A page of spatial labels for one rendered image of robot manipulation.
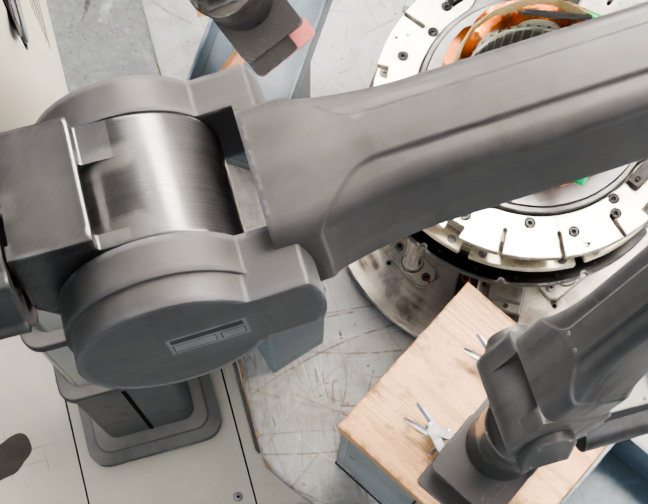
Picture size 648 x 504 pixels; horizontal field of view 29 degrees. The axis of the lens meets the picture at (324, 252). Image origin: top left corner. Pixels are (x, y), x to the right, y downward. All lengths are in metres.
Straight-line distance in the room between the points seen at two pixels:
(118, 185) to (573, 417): 0.43
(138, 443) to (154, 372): 1.47
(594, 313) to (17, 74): 0.36
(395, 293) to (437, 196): 1.00
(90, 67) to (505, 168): 2.05
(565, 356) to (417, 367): 0.42
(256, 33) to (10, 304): 0.74
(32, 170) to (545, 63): 0.20
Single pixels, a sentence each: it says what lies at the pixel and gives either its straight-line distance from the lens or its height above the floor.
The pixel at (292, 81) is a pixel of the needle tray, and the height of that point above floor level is 1.02.
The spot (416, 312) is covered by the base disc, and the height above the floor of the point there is 0.80.
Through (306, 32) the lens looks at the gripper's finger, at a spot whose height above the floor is 1.17.
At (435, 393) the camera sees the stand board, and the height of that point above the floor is 1.06.
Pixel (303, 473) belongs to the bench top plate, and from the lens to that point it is 1.47.
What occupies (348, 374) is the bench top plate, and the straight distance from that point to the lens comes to 1.49.
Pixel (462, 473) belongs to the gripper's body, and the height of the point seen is 1.24.
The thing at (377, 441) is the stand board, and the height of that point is 1.07.
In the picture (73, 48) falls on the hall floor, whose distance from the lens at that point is 2.53.
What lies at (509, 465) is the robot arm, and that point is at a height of 1.33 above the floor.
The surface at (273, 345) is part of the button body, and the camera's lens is 1.34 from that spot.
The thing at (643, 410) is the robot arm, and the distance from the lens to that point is 0.93.
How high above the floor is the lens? 2.24
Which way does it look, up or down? 73 degrees down
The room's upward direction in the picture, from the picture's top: 3 degrees clockwise
